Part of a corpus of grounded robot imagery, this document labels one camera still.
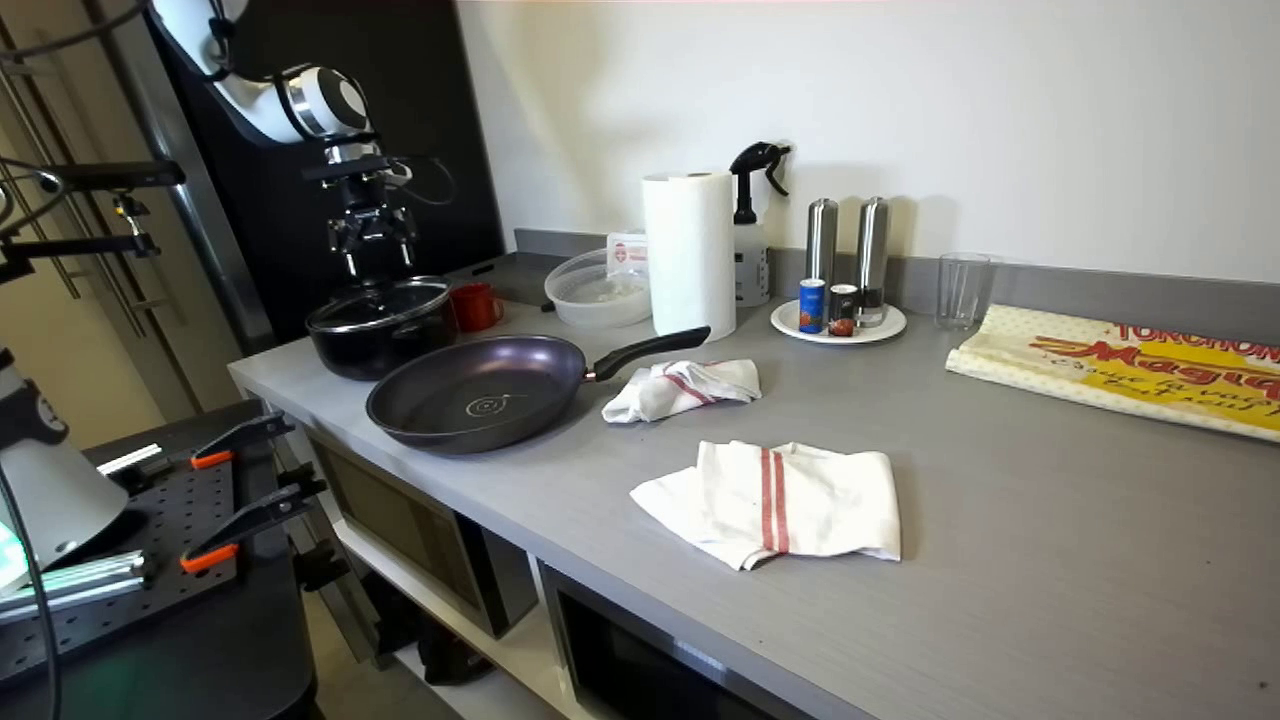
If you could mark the black pot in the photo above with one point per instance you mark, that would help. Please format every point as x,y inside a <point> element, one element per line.
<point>382,350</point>

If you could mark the black clamp with orange tip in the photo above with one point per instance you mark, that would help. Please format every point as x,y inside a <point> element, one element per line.
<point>241,524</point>
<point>234,443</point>

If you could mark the black camera stand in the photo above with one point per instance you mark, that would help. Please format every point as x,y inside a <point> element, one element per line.
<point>83,173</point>

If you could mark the clear plastic container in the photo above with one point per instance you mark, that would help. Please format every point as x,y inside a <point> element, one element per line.
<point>594,298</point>

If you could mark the dark spice jar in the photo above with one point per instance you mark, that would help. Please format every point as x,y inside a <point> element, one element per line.
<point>842,310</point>

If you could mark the folded white red-striped towel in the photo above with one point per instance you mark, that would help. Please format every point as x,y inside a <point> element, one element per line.
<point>801,503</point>

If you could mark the small white plate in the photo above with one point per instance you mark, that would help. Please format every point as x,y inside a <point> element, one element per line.
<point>883,324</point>

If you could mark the crumpled white red-striped towel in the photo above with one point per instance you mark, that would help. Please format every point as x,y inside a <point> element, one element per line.
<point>681,390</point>

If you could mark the steel spice grinder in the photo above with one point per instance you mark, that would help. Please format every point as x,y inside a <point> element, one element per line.
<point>821,243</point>
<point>875,247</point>

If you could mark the purple frying pan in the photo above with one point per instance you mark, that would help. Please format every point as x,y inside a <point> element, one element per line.
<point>483,392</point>

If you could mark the spray bottle with black head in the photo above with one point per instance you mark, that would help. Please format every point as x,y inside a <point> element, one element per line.
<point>755,167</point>

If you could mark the blue spice jar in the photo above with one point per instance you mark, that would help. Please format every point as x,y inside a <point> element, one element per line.
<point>812,306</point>

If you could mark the clear drinking glass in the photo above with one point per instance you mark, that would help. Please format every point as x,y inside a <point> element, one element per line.
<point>960,292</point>

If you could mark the black robot table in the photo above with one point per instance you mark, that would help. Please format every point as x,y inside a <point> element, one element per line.
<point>200,640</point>

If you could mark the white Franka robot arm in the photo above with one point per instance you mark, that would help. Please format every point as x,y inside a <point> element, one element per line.
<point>245,86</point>

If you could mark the red cup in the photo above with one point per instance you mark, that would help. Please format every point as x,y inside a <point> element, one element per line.
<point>474,306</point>

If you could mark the black under-counter appliance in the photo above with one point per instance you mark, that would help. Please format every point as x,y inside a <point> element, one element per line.
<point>641,664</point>
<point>427,534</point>

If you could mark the white paper towel roll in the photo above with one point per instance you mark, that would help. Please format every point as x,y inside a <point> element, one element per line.
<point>686,254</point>

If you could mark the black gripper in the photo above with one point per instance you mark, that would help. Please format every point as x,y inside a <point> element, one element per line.
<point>370,204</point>

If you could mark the glass lid with black knob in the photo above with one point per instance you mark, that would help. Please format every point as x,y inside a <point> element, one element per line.
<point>382,303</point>

